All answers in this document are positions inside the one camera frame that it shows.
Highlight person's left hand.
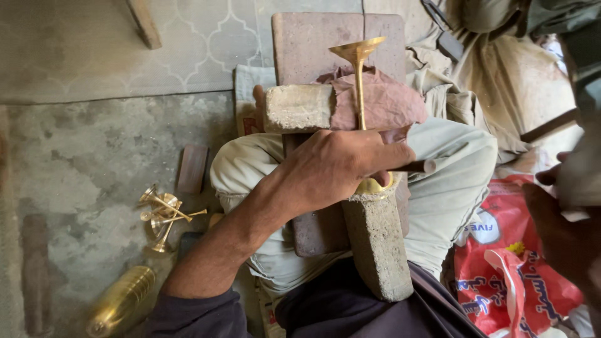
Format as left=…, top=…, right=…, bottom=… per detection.
left=270, top=130, right=417, bottom=219

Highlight person's right hand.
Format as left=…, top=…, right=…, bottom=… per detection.
left=522, top=151, right=601, bottom=294

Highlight dark wooden tool handle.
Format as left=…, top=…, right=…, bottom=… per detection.
left=391, top=159, right=437, bottom=175

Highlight tall brass goblet stand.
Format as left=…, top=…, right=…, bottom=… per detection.
left=329, top=37, right=394, bottom=195

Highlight brown wooden stick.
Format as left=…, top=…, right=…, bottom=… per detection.
left=520, top=108, right=579, bottom=143

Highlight person's beige trousers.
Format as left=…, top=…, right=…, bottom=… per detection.
left=210, top=117, right=498, bottom=295

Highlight beige cloth heap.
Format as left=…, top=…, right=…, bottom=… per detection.
left=406, top=0, right=584, bottom=166

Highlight red printed plastic bag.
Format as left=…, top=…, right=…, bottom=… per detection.
left=454, top=174, right=586, bottom=338

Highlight reddish brown cloth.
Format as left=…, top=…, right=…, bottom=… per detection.
left=316, top=65, right=428, bottom=144

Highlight black flat tool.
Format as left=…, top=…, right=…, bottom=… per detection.
left=421, top=0, right=465, bottom=63

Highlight long grey brick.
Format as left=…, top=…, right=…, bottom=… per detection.
left=341, top=173, right=415, bottom=302

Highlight person's dark shirt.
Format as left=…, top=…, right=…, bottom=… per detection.
left=141, top=257, right=489, bottom=338

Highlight short grey brick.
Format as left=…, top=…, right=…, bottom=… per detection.
left=263, top=84, right=337, bottom=135

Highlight large reddish stone slab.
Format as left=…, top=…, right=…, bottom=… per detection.
left=272, top=13, right=410, bottom=258

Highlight person's foot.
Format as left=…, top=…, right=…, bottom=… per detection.
left=253, top=84, right=266, bottom=133

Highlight white printed sack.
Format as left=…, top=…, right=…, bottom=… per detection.
left=233, top=64, right=278, bottom=138

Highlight small brown wooden block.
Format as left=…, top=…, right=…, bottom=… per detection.
left=177, top=144, right=209, bottom=194

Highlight small brass goblet stand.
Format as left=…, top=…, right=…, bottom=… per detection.
left=140, top=209, right=208, bottom=223
left=156, top=193, right=180, bottom=213
left=139, top=184, right=193, bottom=223
left=151, top=202, right=184, bottom=254

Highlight wooden plank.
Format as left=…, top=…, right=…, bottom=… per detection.
left=126, top=0, right=162, bottom=50

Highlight ribbed brass cylinder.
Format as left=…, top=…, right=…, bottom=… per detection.
left=86, top=266, right=156, bottom=338

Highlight grey patterned mat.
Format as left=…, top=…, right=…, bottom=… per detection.
left=0, top=0, right=365, bottom=106

